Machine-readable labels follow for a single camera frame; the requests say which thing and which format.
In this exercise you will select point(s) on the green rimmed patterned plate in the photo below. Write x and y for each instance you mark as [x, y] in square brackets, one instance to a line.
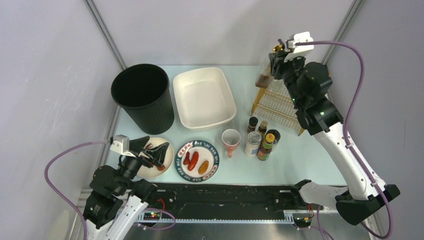
[207, 152]

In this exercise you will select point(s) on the small bottle tan cap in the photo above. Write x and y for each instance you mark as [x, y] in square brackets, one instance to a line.
[262, 129]

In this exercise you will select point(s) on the right electronics board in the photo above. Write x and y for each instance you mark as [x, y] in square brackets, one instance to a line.
[302, 222]

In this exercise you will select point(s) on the electronics board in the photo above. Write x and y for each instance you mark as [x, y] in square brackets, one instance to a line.
[151, 216]
[302, 222]

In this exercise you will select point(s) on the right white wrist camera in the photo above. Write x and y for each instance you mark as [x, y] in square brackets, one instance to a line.
[298, 46]

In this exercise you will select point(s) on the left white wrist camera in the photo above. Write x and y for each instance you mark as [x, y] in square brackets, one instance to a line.
[120, 144]

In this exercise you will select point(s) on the jar with black lid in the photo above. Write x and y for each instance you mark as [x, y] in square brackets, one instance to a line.
[277, 137]

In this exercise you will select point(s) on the orange ceramic mug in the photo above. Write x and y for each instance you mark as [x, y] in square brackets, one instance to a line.
[231, 139]

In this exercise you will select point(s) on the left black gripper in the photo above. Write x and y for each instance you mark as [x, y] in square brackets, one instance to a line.
[143, 156]

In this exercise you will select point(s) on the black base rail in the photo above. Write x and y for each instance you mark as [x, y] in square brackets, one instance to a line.
[227, 202]

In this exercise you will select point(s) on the cream plate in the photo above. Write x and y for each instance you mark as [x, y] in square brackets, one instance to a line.
[154, 172]

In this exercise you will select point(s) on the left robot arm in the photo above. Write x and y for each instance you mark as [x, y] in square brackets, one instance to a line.
[116, 199]

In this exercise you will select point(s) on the black ribbed trash bin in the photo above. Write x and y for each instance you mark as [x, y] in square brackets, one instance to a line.
[143, 92]

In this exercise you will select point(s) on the orange sausage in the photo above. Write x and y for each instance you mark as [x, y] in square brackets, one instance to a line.
[203, 167]

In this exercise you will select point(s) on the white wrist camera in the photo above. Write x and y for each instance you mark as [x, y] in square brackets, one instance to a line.
[298, 46]
[120, 144]

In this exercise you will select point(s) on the left electronics board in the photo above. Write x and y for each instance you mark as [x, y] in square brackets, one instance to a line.
[151, 216]

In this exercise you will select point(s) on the white rectangular tub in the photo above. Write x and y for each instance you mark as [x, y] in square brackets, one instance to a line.
[203, 98]

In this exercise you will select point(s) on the yellow wire basket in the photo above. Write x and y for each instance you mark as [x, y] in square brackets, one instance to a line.
[274, 103]

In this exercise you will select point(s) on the red label sauce bottle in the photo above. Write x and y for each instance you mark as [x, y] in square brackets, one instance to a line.
[266, 147]

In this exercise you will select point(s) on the large red sausage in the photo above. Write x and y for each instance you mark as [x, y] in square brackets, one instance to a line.
[193, 162]

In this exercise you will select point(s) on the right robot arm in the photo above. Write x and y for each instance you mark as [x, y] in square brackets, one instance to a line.
[365, 192]

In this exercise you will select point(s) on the glass oil bottle gold spout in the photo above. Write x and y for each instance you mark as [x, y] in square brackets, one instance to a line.
[265, 78]

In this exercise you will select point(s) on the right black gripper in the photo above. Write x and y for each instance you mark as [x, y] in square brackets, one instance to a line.
[276, 65]

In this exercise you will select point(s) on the dark brown small bottle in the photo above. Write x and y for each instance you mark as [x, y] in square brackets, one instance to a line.
[252, 124]

